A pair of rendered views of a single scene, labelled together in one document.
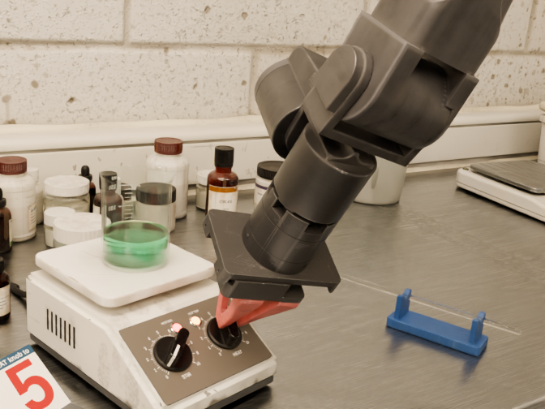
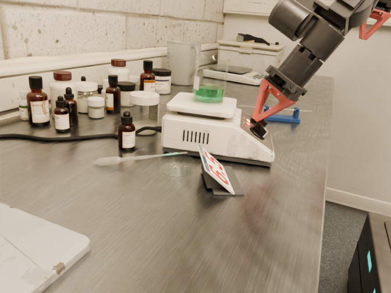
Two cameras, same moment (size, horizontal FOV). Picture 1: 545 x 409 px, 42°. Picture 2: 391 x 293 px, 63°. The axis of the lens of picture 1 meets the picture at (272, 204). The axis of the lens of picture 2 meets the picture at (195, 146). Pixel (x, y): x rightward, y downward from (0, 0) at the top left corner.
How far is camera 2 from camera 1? 0.49 m
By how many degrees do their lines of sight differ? 33
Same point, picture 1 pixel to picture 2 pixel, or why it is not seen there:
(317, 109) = (341, 9)
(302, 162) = (327, 34)
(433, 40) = not seen: outside the picture
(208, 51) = (109, 15)
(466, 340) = (294, 118)
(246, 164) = (132, 73)
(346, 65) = not seen: outside the picture
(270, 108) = (292, 15)
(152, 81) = (90, 31)
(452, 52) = not seen: outside the picture
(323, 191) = (334, 46)
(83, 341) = (216, 138)
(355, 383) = (286, 137)
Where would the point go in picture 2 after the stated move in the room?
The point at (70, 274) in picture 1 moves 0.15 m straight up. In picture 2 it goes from (199, 109) to (209, 13)
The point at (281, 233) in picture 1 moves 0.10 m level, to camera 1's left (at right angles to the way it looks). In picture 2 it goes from (310, 68) to (269, 68)
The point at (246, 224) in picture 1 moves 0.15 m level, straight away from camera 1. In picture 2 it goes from (285, 68) to (230, 57)
